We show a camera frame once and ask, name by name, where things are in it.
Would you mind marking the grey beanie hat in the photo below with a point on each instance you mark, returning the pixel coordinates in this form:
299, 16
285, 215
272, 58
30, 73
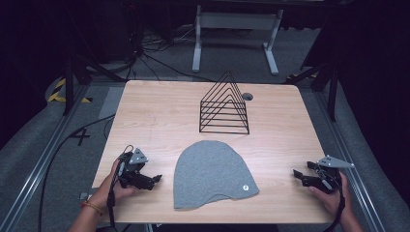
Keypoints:
209, 174

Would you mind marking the white metal table frame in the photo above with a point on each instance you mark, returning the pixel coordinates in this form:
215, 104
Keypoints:
237, 21

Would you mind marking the aluminium floor rail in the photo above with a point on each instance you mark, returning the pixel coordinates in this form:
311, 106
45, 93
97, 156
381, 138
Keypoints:
38, 161
351, 154

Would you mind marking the person's left hand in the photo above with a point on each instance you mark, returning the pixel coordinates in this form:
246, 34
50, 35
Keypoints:
111, 193

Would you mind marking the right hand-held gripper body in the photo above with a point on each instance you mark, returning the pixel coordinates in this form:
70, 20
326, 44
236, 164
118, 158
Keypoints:
325, 179

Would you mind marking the grey round table grommet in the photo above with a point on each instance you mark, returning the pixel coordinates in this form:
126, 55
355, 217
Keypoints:
247, 96

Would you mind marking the black metal stand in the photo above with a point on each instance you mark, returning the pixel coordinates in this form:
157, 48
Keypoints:
332, 93
68, 87

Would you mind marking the yellow black hazard tape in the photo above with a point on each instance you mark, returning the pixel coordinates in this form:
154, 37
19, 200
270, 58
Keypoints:
58, 93

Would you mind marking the person's right hand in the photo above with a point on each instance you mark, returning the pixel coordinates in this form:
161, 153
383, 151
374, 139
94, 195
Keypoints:
332, 201

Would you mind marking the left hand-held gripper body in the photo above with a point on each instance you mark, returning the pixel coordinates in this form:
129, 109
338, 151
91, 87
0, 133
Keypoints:
135, 174

